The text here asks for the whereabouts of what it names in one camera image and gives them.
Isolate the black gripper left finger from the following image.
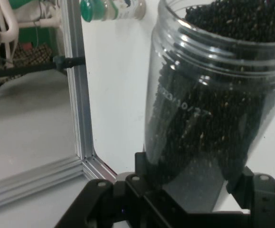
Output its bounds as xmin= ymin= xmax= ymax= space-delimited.
xmin=54 ymin=152 xmax=167 ymax=228

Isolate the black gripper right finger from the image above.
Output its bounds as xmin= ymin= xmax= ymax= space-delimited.
xmin=225 ymin=165 xmax=275 ymax=228

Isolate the clear jar with black seeds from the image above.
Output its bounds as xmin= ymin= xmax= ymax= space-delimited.
xmin=143 ymin=0 xmax=275 ymax=212

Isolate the checkered woven mat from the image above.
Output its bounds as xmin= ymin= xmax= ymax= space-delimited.
xmin=0 ymin=42 xmax=55 ymax=86

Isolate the green fabric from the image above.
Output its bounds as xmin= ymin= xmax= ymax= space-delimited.
xmin=11 ymin=0 xmax=66 ymax=49

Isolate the green-capped spice bottle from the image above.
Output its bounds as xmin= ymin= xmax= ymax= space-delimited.
xmin=80 ymin=0 xmax=147 ymax=23

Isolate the long aluminium frame rail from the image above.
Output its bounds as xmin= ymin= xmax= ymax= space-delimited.
xmin=82 ymin=154 xmax=118 ymax=181

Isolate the aluminium frame post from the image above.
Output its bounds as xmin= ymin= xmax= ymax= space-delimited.
xmin=0 ymin=155 xmax=85 ymax=214

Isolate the short aluminium frame rail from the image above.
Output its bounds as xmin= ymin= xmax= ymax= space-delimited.
xmin=60 ymin=0 xmax=98 ymax=165

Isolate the white tube frame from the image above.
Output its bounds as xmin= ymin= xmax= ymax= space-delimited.
xmin=0 ymin=0 xmax=62 ymax=70

